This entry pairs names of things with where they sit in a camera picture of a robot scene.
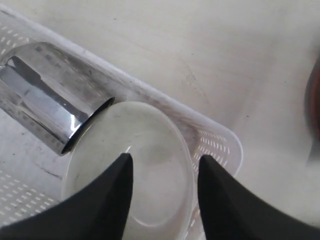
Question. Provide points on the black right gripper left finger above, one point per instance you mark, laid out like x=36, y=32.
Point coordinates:
x=97, y=212

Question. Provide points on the brown round plate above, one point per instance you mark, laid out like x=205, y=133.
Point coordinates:
x=312, y=102

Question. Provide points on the white perforated plastic basket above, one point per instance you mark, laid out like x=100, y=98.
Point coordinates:
x=203, y=135

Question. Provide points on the white ceramic bowl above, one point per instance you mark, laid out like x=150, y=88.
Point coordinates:
x=163, y=181

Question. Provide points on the shiny steel cup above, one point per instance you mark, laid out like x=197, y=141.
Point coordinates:
x=50, y=92

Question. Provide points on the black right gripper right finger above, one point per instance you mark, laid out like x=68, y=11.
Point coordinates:
x=229, y=211

